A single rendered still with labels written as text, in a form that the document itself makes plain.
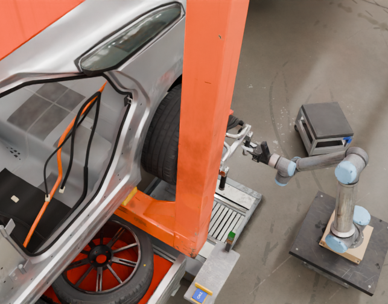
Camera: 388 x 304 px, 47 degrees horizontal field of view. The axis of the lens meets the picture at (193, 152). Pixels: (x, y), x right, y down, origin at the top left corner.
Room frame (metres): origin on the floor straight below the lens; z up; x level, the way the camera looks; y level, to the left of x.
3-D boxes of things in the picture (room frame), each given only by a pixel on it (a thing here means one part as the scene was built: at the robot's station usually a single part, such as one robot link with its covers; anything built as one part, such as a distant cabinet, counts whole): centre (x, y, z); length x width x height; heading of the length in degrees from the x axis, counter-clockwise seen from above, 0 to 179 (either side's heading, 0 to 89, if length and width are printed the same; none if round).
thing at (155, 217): (1.48, 0.27, 0.69); 0.52 x 0.17 x 0.35; 64
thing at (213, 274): (1.17, -0.20, 0.44); 0.43 x 0.17 x 0.03; 154
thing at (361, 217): (1.60, -1.12, 0.55); 0.17 x 0.15 x 0.18; 140
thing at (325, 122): (2.76, -1.14, 0.17); 0.43 x 0.36 x 0.34; 14
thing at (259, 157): (1.88, -0.46, 0.80); 0.12 x 0.08 x 0.09; 64
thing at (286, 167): (1.81, -0.61, 0.80); 0.12 x 0.09 x 0.10; 64
